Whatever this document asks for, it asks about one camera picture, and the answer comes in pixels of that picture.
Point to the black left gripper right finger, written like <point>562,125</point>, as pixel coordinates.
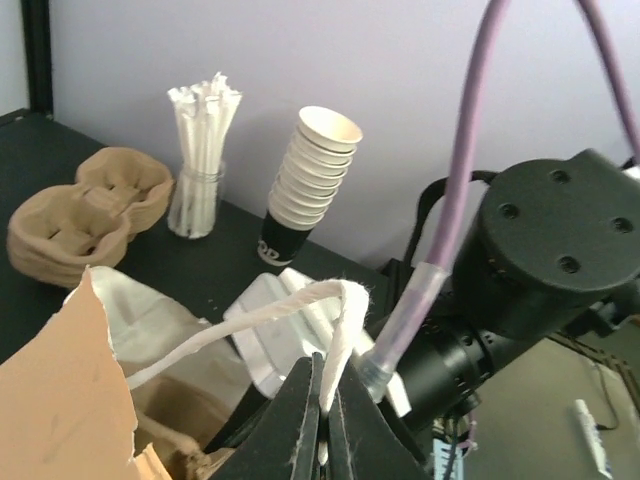
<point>361,445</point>

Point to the right black frame post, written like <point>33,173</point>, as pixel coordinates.
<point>38,53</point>

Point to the cardboard cup carrier stack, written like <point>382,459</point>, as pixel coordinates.
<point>118,193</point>

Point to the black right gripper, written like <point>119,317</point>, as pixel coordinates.
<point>553,247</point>

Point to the right stack of paper cups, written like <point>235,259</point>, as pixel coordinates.
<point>316,161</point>

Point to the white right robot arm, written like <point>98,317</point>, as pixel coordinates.
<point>553,248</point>

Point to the cup of white straws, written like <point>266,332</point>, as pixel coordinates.
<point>203,112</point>

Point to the orange kraft paper bag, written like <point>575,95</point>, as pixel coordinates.
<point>66,410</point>

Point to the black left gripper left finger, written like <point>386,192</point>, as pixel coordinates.
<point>278,438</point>

